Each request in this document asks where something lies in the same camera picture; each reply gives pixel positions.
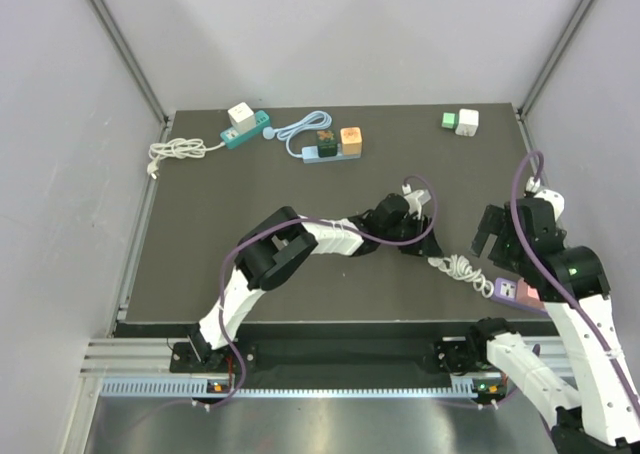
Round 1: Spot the slotted cable duct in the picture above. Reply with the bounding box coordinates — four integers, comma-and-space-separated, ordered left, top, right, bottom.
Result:
100, 378, 506, 399

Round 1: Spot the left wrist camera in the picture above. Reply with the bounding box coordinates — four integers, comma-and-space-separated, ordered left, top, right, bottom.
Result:
401, 184, 431, 215

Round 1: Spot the white coiled cord left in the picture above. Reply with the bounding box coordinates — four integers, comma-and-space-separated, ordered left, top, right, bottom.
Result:
146, 137, 226, 181

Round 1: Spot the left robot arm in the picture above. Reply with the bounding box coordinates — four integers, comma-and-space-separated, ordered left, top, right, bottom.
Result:
189, 185, 442, 371

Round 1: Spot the pink cube plug adapter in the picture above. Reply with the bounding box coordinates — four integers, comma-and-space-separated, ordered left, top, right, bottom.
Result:
516, 278, 545, 311

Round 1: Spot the white cube adapter on teal strip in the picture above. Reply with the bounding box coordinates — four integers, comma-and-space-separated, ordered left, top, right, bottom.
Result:
227, 102, 256, 134

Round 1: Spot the front aluminium rail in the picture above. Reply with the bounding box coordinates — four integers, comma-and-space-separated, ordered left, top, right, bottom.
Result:
80, 336, 573, 377

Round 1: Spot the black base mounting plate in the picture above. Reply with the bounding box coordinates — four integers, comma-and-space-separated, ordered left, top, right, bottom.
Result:
170, 338, 490, 375

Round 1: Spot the dark green cube adapter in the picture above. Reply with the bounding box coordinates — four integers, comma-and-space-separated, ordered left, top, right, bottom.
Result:
316, 129, 339, 158

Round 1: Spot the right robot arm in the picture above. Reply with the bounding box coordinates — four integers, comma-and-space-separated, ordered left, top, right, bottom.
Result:
449, 189, 639, 453

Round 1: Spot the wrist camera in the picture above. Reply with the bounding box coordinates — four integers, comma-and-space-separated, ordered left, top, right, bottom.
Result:
525, 176, 565, 220
401, 184, 431, 215

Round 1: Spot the orange cube adapter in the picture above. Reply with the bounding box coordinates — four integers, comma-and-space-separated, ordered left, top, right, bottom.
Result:
340, 127, 363, 156

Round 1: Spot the light blue coiled cord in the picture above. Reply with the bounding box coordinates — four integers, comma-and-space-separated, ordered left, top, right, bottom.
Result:
262, 110, 333, 159

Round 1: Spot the purple power strip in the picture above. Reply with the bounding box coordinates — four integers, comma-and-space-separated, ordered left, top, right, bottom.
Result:
491, 278, 547, 316

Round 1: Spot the white cube adapter far right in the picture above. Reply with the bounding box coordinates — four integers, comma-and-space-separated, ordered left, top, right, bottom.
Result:
454, 109, 479, 137

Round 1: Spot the teal power strip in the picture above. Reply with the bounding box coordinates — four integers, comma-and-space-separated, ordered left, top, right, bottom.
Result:
220, 109, 272, 151

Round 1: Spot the white strip cord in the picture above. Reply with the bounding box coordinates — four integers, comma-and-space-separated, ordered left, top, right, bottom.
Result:
427, 253, 496, 299

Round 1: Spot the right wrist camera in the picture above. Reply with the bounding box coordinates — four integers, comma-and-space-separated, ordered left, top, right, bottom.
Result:
525, 176, 565, 220

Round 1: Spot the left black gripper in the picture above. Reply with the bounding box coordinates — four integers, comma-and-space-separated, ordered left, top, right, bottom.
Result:
380, 214, 442, 259

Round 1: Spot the small green cube adapter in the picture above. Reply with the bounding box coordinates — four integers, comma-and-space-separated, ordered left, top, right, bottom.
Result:
441, 112, 458, 130

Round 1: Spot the light blue power strip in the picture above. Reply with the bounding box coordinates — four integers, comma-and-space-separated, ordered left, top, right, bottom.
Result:
301, 145, 361, 164

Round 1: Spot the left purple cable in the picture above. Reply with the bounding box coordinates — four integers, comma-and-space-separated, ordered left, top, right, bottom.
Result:
192, 174, 440, 410

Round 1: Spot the left aluminium frame post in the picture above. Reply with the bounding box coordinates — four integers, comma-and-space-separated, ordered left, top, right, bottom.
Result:
87, 0, 169, 125

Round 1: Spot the aluminium frame post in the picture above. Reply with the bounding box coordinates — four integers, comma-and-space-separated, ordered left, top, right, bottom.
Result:
87, 0, 169, 125
516, 0, 598, 122

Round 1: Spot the right aluminium frame post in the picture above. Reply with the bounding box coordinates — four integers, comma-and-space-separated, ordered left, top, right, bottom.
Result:
516, 0, 598, 122

